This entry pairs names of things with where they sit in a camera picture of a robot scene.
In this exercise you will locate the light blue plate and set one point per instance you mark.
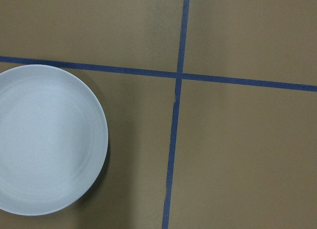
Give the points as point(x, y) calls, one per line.
point(53, 139)

